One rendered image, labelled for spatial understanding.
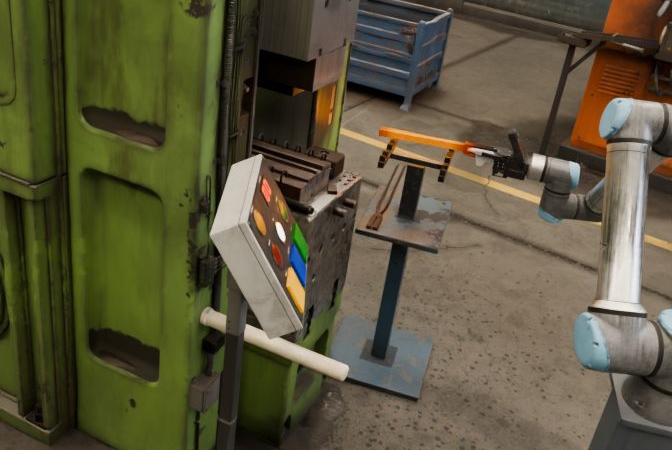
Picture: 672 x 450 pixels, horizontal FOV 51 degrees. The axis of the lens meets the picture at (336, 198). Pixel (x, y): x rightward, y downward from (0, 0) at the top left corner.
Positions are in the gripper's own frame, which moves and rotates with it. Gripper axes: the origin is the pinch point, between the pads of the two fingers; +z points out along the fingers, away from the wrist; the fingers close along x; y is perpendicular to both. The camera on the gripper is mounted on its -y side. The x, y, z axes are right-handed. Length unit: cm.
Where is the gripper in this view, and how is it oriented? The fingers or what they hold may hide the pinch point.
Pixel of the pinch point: (472, 147)
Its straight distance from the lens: 253.2
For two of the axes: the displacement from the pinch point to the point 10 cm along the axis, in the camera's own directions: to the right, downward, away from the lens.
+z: -9.5, -2.3, 1.9
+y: -1.3, 8.9, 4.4
